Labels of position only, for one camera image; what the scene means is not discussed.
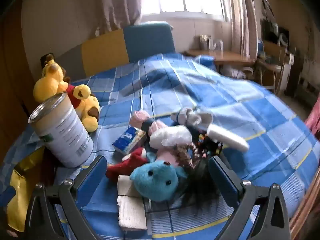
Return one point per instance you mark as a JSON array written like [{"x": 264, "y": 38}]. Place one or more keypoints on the wooden bed frame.
[{"x": 305, "y": 205}]

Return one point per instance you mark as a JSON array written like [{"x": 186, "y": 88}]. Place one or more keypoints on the patterned braided scrunchie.
[{"x": 186, "y": 155}]

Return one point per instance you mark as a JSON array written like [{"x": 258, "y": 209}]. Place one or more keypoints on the yellow giraffe plush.
[{"x": 52, "y": 85}]

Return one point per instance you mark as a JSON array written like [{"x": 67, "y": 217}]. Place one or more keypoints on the blue plaid bedsheet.
[{"x": 200, "y": 87}]

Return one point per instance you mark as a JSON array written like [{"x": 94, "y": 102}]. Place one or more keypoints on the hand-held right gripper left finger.
[{"x": 92, "y": 180}]

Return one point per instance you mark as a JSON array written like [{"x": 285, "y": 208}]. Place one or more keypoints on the grey sock bundle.
[{"x": 192, "y": 117}]

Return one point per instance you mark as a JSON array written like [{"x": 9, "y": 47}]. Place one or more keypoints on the blue tissue packet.
[{"x": 127, "y": 140}]

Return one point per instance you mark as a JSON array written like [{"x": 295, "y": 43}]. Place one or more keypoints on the pink ribbed plush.
[{"x": 167, "y": 158}]

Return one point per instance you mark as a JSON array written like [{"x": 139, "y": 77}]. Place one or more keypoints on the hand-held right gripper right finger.
[{"x": 225, "y": 177}]

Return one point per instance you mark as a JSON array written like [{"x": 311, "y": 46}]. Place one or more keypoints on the gold box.
[{"x": 22, "y": 187}]

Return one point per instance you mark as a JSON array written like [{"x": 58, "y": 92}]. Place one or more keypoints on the pink towel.
[{"x": 140, "y": 116}]

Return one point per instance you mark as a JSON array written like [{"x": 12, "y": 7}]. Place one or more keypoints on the white towel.
[{"x": 131, "y": 212}]

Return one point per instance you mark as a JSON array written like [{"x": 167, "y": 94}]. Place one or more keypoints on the cluttered shelving unit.
[{"x": 272, "y": 47}]

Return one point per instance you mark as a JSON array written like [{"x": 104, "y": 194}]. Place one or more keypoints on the padded multicolour headboard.
[{"x": 150, "y": 42}]

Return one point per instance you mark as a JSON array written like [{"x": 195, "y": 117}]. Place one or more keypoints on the glass jars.
[{"x": 207, "y": 42}]

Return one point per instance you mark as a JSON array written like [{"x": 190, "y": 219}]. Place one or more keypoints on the pink cloth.
[{"x": 313, "y": 120}]

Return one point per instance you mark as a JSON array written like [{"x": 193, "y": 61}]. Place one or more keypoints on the pink curtain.
[
  {"x": 242, "y": 17},
  {"x": 120, "y": 2}
]

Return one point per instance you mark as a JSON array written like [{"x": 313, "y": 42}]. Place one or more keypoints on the large metal tin can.
[{"x": 65, "y": 135}]

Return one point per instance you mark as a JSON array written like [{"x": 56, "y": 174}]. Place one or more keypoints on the white foam sponge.
[{"x": 227, "y": 136}]

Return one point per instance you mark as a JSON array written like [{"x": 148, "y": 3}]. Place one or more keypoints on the blue plush toy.
[{"x": 155, "y": 180}]

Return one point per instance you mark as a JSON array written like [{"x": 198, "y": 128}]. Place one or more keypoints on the red plush stocking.
[{"x": 130, "y": 162}]

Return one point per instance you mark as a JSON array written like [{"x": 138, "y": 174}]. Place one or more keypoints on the wooden wardrobe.
[{"x": 12, "y": 80}]

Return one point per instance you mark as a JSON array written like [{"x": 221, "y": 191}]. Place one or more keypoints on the wooden desk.
[{"x": 225, "y": 55}]

